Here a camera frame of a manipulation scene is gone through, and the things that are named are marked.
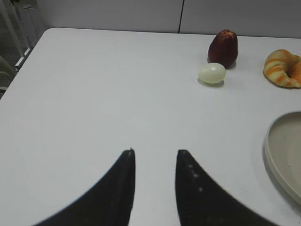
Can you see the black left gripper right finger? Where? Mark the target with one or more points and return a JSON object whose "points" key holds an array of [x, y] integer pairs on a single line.
{"points": [[202, 202]]}

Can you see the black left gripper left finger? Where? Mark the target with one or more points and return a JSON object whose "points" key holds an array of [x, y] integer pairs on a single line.
{"points": [[108, 203]]}

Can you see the beige round plate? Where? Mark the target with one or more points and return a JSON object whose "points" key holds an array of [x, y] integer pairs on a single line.
{"points": [[282, 150]]}

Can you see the white egg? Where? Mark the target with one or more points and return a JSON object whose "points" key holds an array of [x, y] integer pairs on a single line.
{"points": [[212, 73]]}

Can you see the dark red wax apple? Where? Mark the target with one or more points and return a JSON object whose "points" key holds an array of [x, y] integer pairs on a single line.
{"points": [[223, 49]]}

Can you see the orange striped croissant bread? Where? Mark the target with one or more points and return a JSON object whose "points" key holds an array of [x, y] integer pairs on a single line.
{"points": [[283, 69]]}

